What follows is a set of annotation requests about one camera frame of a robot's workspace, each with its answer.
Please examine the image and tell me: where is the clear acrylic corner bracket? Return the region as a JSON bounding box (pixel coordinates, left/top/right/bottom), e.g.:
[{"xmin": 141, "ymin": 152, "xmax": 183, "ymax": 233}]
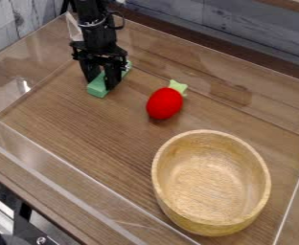
[{"xmin": 65, "ymin": 12, "xmax": 83, "ymax": 41}]

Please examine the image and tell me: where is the green rectangular block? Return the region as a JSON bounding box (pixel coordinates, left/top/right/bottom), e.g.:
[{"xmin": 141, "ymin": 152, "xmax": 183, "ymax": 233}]
[{"xmin": 87, "ymin": 60, "xmax": 133, "ymax": 99}]

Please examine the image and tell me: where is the clear acrylic tray enclosure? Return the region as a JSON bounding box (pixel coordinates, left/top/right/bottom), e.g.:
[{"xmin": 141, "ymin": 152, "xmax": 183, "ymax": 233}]
[{"xmin": 0, "ymin": 19, "xmax": 299, "ymax": 245}]

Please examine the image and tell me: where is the red plush strawberry toy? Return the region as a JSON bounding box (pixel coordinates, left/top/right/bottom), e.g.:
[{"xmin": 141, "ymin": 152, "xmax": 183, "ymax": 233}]
[{"xmin": 145, "ymin": 79, "xmax": 188, "ymax": 120}]

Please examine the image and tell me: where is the black metal table frame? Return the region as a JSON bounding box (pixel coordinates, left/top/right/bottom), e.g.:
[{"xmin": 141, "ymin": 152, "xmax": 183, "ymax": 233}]
[{"xmin": 13, "ymin": 201, "xmax": 59, "ymax": 245}]

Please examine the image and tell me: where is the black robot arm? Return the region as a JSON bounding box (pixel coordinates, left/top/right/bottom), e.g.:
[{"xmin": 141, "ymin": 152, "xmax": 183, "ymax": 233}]
[{"xmin": 71, "ymin": 0, "xmax": 128, "ymax": 90}]

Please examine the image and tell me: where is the brown wooden bowl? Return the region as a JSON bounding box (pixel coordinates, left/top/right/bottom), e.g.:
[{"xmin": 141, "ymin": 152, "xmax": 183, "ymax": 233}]
[{"xmin": 151, "ymin": 129, "xmax": 273, "ymax": 236}]

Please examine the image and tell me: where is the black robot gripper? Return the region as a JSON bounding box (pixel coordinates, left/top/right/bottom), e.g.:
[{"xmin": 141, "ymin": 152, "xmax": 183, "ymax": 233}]
[{"xmin": 71, "ymin": 22, "xmax": 128, "ymax": 90}]

